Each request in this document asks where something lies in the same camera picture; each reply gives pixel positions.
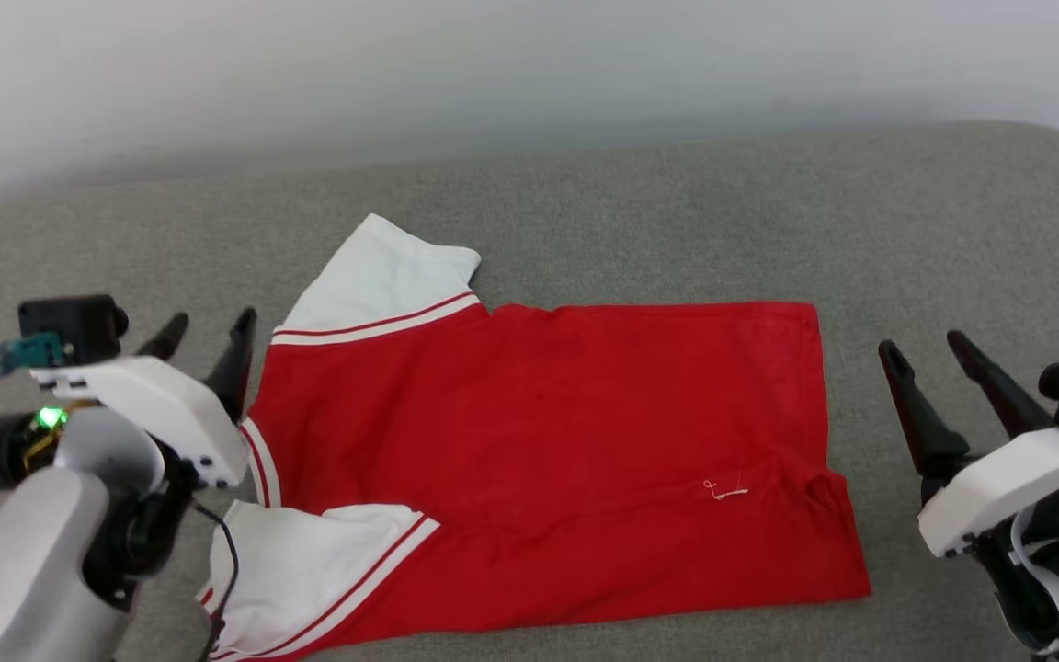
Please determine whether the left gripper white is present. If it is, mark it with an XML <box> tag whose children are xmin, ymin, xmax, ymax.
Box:
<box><xmin>29</xmin><ymin>307</ymin><xmax>258</xmax><ymax>489</ymax></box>

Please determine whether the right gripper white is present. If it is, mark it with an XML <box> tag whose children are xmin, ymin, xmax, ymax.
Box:
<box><xmin>878</xmin><ymin>330</ymin><xmax>1059</xmax><ymax>559</ymax></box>

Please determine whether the red and white t-shirt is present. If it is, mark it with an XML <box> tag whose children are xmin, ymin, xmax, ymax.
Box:
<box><xmin>197</xmin><ymin>213</ymin><xmax>873</xmax><ymax>662</ymax></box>

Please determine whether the grey fabric sofa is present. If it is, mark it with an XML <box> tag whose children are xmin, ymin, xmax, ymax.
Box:
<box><xmin>0</xmin><ymin>121</ymin><xmax>1059</xmax><ymax>662</ymax></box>

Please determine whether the left teal cable connector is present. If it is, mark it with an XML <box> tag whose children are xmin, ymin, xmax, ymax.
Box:
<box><xmin>0</xmin><ymin>332</ymin><xmax>67</xmax><ymax>380</ymax></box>

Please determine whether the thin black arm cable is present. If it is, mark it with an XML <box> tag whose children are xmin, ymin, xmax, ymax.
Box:
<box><xmin>189</xmin><ymin>499</ymin><xmax>242</xmax><ymax>662</ymax></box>

